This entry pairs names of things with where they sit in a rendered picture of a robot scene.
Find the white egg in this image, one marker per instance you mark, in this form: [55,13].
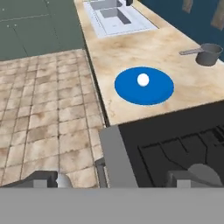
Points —
[143,79]

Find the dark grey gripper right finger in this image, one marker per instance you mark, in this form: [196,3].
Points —
[178,176]

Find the hanging wooden tool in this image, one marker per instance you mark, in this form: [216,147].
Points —
[218,14]
[187,5]

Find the black tap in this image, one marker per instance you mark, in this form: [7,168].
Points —
[129,2]

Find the grey rounded object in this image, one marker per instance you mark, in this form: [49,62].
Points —
[205,170]

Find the white rounded object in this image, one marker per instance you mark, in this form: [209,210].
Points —
[63,180]

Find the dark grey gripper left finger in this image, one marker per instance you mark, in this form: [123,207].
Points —
[40,176]

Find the black hob with grey front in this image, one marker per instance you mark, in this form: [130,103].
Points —
[163,145]

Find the green cupboard run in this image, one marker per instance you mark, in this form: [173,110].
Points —
[35,26]

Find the pale grey sink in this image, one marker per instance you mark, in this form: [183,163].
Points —
[113,19]

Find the blue round plate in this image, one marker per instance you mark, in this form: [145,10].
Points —
[132,92]

